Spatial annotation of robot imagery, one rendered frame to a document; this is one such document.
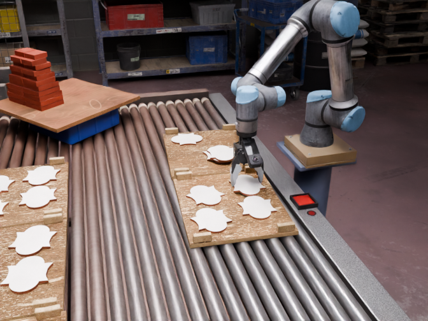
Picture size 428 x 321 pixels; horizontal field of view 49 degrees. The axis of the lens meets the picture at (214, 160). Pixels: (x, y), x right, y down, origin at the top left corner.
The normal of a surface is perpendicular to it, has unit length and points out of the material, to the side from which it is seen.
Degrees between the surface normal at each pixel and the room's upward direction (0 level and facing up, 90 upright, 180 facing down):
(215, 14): 96
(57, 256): 0
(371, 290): 0
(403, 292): 0
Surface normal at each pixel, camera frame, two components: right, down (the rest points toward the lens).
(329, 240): 0.00, -0.89
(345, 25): 0.55, 0.26
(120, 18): 0.28, 0.44
